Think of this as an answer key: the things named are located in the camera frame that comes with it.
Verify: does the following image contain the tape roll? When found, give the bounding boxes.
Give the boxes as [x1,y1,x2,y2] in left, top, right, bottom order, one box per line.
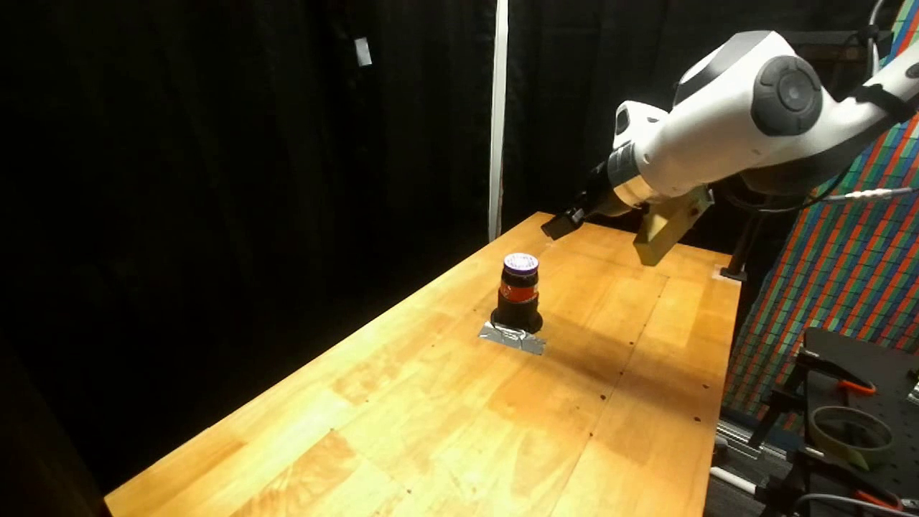
[809,400,898,464]

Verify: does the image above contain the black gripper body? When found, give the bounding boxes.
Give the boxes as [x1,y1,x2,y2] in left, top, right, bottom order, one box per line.
[570,155,643,224]

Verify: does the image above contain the white vertical pole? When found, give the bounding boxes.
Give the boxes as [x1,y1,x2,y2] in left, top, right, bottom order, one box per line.
[483,0,513,244]

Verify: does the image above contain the brown cup with red label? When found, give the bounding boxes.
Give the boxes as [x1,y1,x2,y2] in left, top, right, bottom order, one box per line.
[487,250,544,337]

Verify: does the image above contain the large grey duct tape piece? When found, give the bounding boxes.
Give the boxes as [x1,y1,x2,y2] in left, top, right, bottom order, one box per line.
[477,319,547,359]

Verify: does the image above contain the colourful striped cloth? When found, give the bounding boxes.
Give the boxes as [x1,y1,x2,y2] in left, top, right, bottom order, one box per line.
[722,0,919,425]

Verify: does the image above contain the grey metal rail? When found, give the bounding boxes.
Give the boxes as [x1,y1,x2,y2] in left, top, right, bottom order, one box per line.
[708,418,801,494]

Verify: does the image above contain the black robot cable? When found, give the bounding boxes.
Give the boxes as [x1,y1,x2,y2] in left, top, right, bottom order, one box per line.
[811,0,919,209]

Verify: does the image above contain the black equipment panel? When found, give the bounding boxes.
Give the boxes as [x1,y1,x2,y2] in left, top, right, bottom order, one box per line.
[755,329,919,517]

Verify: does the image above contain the black curtain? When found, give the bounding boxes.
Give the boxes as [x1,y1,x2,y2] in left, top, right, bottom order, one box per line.
[0,0,757,517]

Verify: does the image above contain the small white tag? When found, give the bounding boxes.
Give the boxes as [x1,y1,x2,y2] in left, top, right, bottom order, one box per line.
[349,36,376,72]

